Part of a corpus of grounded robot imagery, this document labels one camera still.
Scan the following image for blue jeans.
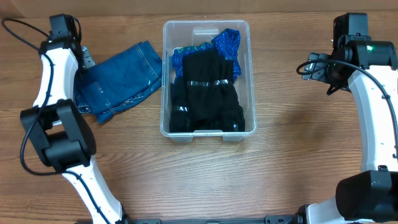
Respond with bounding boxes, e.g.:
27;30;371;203
74;41;162;124

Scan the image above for blue sparkly garment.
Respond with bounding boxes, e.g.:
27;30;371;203
171;29;241;82

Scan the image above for black garment with tape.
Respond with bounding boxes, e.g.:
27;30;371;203
183;48;239;121

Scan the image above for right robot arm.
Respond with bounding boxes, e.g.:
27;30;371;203
292;12;397;223

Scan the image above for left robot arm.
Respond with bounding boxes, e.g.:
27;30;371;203
20;14;129;223

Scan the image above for cardboard backdrop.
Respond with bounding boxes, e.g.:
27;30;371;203
1;0;397;18

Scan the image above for clear plastic storage bin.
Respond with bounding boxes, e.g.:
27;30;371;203
160;20;257;142

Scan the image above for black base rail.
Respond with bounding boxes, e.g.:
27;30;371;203
128;215;294;224

